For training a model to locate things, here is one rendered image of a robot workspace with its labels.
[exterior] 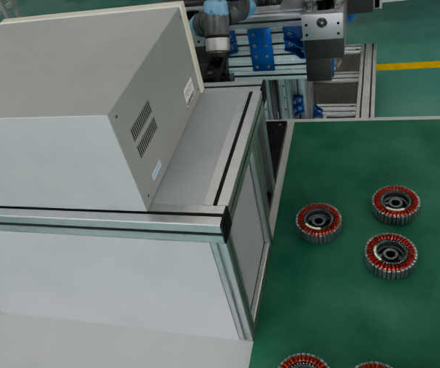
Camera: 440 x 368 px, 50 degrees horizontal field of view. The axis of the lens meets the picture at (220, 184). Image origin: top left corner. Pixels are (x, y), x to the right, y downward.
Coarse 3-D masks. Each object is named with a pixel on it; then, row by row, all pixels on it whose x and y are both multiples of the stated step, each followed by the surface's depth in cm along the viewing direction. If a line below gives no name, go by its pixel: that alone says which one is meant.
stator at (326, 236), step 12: (312, 204) 120; (324, 204) 119; (300, 216) 117; (312, 216) 120; (324, 216) 119; (336, 216) 115; (300, 228) 115; (312, 228) 114; (324, 228) 114; (336, 228) 113; (312, 240) 114; (324, 240) 113
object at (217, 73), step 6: (210, 60) 144; (216, 60) 143; (222, 60) 142; (210, 66) 141; (216, 66) 140; (222, 66) 141; (210, 72) 137; (216, 72) 137; (204, 78) 137; (210, 78) 136; (216, 78) 136
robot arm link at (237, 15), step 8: (232, 0) 149; (240, 0) 150; (248, 0) 152; (232, 8) 151; (240, 8) 151; (248, 8) 153; (232, 16) 151; (240, 16) 153; (248, 16) 155; (232, 24) 155
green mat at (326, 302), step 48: (336, 144) 141; (384, 144) 137; (432, 144) 133; (288, 192) 130; (336, 192) 126; (432, 192) 120; (288, 240) 117; (336, 240) 114; (432, 240) 109; (288, 288) 107; (336, 288) 105; (384, 288) 102; (432, 288) 100; (288, 336) 98; (336, 336) 96; (384, 336) 94; (432, 336) 93
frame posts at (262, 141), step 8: (264, 112) 113; (264, 120) 114; (264, 128) 113; (256, 136) 105; (264, 136) 115; (256, 144) 105; (264, 144) 116; (264, 152) 118; (264, 160) 121; (264, 168) 123; (272, 168) 125; (264, 176) 124; (272, 176) 125; (264, 184) 115; (272, 184) 125; (264, 192) 115; (272, 192) 127
